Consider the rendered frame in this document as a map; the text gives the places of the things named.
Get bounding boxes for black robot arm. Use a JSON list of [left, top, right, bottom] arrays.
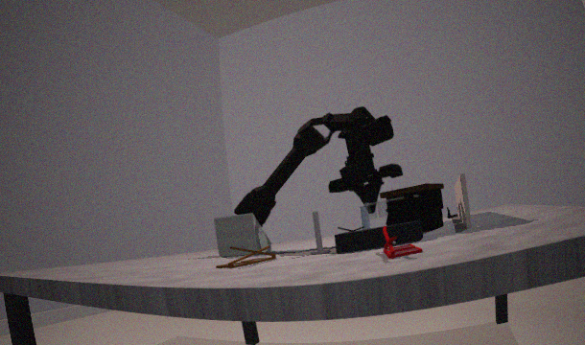
[[234, 106, 394, 227]]

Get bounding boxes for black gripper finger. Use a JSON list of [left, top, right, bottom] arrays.
[[349, 187, 369, 204], [364, 182, 385, 213]]

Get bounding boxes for brown rectangular glasses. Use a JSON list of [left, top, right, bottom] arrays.
[[216, 246, 276, 268]]

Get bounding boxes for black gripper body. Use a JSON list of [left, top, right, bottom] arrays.
[[329, 149, 403, 193]]

